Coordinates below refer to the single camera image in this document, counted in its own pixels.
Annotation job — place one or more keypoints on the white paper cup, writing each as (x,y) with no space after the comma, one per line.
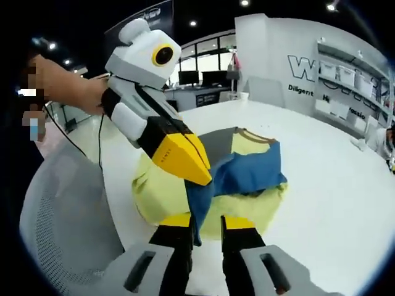
(244,97)

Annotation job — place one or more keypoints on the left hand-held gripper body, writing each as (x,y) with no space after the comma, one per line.
(139,58)

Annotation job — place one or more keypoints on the white mesh office chair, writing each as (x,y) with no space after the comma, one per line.
(68,200)

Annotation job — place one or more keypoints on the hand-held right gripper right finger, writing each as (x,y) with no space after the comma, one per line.
(247,265)

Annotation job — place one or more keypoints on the person's left hand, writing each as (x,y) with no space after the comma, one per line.
(92,95)

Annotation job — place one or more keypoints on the black computer monitor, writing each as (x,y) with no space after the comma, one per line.
(188,77)
(215,78)

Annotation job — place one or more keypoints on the grey metal storage shelf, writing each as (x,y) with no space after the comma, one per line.
(381,92)

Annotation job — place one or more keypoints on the ceiling spot lights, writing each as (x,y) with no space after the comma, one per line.
(192,23)

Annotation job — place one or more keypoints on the yellow blue grey garment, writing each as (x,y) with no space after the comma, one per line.
(247,172)

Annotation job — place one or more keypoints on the pink hanging cloth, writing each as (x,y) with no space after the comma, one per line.
(236,59)

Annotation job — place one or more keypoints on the row of white storage bins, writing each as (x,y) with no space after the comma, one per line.
(362,81)

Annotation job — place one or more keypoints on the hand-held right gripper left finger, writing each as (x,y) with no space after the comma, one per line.
(160,265)

